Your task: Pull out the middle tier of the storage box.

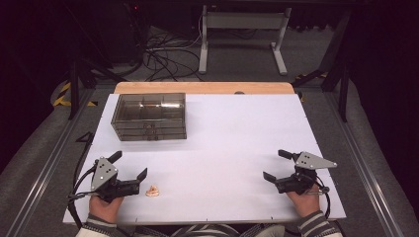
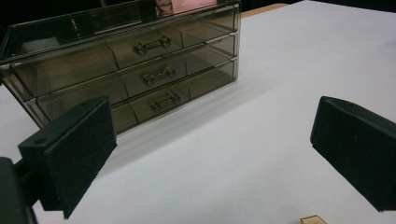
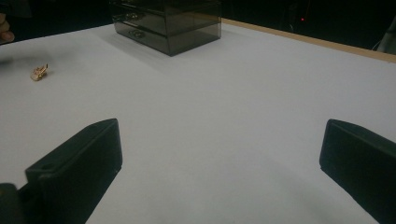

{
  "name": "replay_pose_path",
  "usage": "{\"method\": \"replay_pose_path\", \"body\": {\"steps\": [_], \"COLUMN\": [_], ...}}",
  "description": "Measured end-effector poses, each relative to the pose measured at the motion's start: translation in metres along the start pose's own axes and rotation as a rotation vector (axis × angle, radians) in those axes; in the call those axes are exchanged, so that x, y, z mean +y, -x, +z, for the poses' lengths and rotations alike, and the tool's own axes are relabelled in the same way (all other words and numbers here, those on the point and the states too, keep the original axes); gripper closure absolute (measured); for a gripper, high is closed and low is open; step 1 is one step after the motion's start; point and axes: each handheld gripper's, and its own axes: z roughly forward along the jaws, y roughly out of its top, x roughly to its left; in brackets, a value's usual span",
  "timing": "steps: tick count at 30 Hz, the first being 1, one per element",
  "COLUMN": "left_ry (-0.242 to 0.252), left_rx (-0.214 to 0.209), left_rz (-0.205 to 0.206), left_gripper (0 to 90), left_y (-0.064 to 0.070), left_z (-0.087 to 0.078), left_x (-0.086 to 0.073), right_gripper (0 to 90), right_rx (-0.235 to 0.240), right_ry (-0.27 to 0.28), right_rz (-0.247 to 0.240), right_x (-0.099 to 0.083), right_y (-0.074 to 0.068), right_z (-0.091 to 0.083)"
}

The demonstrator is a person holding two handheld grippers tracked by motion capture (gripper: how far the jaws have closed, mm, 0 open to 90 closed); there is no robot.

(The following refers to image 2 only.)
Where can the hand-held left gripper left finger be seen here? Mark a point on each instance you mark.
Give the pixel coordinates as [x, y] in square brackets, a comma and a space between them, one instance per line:
[74, 155]

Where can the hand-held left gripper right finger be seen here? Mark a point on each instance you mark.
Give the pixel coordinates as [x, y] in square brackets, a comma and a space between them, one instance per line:
[358, 149]

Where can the smoky transparent drawer organizer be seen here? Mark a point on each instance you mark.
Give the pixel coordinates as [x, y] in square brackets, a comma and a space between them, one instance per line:
[62, 29]

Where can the pink box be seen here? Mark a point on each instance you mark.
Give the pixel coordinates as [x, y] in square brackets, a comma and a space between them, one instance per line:
[190, 4]

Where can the small golden block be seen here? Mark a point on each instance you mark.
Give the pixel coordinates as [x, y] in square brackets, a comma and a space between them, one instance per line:
[313, 220]

